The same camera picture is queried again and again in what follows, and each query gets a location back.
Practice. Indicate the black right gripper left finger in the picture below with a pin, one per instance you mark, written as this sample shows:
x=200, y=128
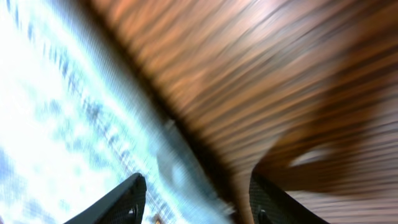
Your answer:
x=124, y=204

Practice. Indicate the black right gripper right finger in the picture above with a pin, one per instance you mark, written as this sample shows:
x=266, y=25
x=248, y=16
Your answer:
x=271, y=205

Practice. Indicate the light blue denim shorts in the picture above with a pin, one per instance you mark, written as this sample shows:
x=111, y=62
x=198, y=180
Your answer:
x=76, y=122

